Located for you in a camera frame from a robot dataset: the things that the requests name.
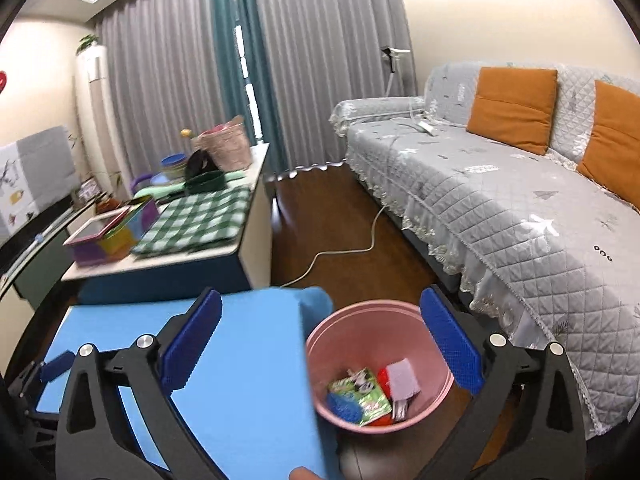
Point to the green printed snack bag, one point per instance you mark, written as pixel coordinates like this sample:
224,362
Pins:
361,387

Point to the white air conditioner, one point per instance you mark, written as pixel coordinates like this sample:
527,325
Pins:
97,122

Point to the pink woven basket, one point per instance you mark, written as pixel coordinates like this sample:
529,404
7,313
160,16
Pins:
227,144

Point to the blue foam mat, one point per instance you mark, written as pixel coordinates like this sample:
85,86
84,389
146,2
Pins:
248,400

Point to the red plastic bag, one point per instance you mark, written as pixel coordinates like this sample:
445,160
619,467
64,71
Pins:
382,382

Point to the orange cushion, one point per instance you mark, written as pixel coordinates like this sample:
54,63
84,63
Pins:
611,158
515,106

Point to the black hat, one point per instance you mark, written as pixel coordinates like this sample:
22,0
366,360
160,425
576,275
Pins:
202,175

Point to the grey quilted sofa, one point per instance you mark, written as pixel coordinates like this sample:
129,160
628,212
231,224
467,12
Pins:
548,253

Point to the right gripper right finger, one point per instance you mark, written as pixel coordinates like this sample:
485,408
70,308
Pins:
524,420

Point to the person right hand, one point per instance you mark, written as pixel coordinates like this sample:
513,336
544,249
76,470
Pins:
302,473

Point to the pink trash bin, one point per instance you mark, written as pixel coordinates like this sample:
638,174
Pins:
370,336

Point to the blue plastic bag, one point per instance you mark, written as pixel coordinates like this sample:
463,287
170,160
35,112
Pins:
344,408

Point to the white bubble wrap piece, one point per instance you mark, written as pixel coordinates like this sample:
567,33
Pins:
401,381

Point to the grey curtains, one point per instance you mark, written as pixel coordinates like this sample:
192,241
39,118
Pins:
282,65

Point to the phone holder stand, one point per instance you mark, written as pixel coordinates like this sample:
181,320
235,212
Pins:
393,57

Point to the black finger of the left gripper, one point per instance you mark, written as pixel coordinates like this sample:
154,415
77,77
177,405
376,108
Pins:
26,391

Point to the grey covered television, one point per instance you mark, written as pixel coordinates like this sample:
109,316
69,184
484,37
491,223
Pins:
36,172

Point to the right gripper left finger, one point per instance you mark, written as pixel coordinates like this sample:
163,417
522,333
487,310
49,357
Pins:
95,439

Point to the colourful box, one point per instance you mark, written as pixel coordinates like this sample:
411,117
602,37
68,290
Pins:
110,237

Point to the clear pack of straws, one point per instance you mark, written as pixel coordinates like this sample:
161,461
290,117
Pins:
400,410

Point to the green checkered cloth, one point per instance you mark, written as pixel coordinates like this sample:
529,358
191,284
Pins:
196,222

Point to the stacked blue bowls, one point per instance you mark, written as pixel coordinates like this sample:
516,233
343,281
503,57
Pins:
174,166

